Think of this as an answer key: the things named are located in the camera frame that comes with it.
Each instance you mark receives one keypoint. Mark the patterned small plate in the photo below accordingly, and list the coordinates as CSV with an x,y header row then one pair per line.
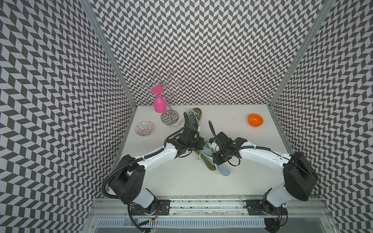
x,y
144,129

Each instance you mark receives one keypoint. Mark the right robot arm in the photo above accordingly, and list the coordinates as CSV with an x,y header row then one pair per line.
x,y
299,178

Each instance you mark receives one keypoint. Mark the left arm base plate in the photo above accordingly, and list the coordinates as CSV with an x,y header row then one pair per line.
x,y
157,207

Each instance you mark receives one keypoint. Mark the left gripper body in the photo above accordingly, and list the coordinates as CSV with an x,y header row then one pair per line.
x,y
194,144

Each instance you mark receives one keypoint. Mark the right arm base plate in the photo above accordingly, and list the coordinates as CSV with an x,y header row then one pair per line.
x,y
255,208

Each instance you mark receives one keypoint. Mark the aluminium mounting rail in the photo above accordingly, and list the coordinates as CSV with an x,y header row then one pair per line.
x,y
213,207

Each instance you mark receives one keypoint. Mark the orange bowl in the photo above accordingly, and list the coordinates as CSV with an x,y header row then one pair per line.
x,y
255,120

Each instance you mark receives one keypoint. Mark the pink plastic wine glass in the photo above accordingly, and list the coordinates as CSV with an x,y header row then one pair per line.
x,y
160,105

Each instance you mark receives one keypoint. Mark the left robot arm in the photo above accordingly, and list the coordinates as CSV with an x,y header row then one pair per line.
x,y
125,183

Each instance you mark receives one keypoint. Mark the olive green shoe with laces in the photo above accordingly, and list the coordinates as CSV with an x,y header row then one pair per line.
x,y
194,116

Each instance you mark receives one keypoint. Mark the wire glass rack stand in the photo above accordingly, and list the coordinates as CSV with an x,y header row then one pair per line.
x,y
168,82

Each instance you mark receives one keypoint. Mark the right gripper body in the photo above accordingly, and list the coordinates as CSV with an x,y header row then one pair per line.
x,y
222,156

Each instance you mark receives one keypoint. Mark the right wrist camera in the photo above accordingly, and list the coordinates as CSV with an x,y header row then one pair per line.
x,y
214,147

